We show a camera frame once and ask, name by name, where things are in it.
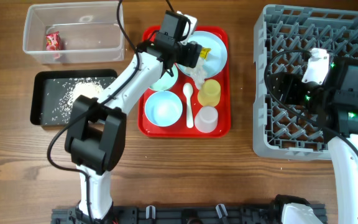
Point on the grey dishwasher rack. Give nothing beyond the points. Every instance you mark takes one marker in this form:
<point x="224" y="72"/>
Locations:
<point x="276" y="132"/>

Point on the black plastic tray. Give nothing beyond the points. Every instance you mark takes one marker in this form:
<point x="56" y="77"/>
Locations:
<point x="39" y="88"/>

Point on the yellow foil wrapper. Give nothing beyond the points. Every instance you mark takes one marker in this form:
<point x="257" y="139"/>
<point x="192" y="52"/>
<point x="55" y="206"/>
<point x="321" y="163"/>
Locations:
<point x="204" y="53"/>

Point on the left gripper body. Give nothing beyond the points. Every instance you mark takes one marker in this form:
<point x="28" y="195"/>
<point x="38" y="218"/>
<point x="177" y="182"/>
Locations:
<point x="192" y="54"/>

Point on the white rice pile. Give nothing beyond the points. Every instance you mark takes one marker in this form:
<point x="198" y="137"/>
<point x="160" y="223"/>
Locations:
<point x="62" y="92"/>

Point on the green small bowl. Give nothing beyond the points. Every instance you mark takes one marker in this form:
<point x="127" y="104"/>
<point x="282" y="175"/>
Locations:
<point x="167" y="81"/>

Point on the light blue plate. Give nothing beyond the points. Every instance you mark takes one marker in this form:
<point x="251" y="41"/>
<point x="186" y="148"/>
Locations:
<point x="217" y="57"/>

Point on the red snack wrapper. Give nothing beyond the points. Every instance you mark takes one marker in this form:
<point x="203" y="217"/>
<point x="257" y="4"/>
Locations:
<point x="53" y="42"/>

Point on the yellow plastic cup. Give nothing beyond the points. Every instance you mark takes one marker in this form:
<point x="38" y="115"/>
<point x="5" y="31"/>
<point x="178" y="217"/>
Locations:
<point x="210" y="93"/>

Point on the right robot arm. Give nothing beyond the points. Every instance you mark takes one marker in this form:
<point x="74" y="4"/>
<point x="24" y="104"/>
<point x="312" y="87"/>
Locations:
<point x="326" y="96"/>

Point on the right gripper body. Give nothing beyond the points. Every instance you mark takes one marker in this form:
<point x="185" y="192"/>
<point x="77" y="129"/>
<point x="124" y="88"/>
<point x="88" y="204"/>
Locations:
<point x="296" y="92"/>

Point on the white plastic spoon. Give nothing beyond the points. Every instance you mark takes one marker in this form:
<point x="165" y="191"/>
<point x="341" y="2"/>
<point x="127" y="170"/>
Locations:
<point x="188" y="91"/>

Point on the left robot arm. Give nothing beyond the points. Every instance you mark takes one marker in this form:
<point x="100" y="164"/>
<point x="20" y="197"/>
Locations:
<point x="96" y="131"/>

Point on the red serving tray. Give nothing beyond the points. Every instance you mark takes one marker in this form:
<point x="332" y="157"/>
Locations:
<point x="179" y="129"/>

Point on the white tissue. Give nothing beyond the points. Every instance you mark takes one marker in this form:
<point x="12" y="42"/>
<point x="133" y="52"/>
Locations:
<point x="198" y="73"/>

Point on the clear plastic bin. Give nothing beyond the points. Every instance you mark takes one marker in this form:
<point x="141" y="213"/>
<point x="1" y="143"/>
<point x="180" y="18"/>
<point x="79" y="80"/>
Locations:
<point x="90" y="32"/>

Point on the light blue rice bowl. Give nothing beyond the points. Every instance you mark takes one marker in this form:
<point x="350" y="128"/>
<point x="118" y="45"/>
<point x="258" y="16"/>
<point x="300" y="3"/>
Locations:
<point x="163" y="108"/>

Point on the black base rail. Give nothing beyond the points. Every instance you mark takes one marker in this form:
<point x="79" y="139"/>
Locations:
<point x="245" y="214"/>

